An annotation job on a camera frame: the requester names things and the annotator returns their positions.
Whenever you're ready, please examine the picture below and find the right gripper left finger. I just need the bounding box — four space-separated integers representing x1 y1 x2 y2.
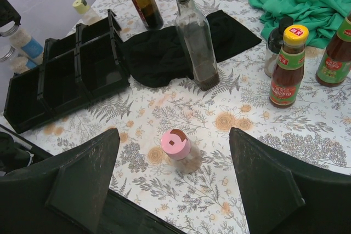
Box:
1 129 120 233

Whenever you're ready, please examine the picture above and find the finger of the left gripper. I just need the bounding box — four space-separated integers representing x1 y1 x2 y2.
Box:
1 0 21 37

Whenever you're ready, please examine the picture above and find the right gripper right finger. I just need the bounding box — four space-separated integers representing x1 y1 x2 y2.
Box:
229 128 350 233

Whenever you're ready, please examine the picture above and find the blue label spice jar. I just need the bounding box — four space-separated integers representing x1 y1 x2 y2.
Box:
1 21 44 65

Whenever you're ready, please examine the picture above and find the silver lid spice jar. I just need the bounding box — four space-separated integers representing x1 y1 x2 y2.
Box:
1 45 37 75

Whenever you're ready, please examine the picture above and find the yellow cap spice bottle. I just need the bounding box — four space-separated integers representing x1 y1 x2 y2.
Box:
72 0 101 26

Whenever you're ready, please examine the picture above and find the pink cap spice bottle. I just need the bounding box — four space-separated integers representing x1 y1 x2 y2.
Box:
161 129 202 174

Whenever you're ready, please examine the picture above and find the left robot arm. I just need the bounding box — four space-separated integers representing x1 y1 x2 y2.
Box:
1 0 35 176

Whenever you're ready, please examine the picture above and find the black compartment tray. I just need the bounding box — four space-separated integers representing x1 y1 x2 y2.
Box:
3 10 130 134

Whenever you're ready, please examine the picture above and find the front yellow cap sauce bottle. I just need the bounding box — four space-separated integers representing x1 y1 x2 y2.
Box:
269 24 309 108

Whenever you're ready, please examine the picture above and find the yellow cap sauce bottle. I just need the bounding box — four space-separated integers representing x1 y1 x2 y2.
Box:
269 24 309 108
316 13 351 87

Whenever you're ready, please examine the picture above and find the rear yellow cap sauce bottle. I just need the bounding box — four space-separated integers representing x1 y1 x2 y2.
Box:
316 13 351 87

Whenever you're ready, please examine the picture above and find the dark soy sauce bottle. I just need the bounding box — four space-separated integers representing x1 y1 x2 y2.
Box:
122 0 165 31

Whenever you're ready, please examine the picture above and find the black cloth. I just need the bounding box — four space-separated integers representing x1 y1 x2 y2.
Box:
120 10 262 88

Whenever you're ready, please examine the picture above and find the black cap spice jar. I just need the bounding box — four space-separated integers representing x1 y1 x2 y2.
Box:
264 16 293 78

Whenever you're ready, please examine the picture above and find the gold spout glass bottle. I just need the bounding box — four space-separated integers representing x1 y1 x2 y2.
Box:
175 0 219 91

